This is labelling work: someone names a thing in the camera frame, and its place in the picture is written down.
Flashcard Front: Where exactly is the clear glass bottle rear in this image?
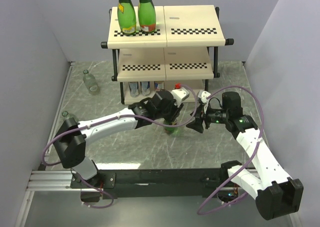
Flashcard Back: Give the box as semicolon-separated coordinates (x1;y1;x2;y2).
82;69;100;95

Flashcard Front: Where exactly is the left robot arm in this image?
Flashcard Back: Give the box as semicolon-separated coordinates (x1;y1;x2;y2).
53;88;189;188

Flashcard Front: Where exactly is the green Perrier bottle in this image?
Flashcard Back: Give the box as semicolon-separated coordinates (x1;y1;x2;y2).
117;0;137;36

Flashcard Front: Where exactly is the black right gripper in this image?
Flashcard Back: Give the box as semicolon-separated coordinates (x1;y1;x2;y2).
186;102;229;134

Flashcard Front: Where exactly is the silver energy drink can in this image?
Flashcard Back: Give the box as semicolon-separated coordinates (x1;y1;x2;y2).
140;81;151;97

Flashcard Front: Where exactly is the aluminium frame rail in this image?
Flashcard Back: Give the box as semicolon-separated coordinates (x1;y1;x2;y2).
24;169;261;195

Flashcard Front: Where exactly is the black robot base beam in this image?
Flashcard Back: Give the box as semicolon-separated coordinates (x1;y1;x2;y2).
69;168;251;200

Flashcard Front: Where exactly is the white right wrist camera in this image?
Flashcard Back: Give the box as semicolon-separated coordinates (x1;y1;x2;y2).
197;90;211;113

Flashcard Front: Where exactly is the clear glass bottle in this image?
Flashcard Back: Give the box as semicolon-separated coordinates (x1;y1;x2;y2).
82;69;100;95
61;110;79;123

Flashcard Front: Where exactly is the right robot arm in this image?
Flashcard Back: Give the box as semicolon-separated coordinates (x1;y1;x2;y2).
187;90;304;220

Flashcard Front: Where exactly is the blue energy drink can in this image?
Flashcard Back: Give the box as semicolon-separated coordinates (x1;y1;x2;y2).
154;81;165;92

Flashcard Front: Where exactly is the beige three-tier shelf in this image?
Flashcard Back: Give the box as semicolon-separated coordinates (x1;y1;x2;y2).
101;5;234;105

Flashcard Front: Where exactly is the clear glass bottle front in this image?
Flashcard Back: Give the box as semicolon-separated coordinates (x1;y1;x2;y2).
61;110;79;123

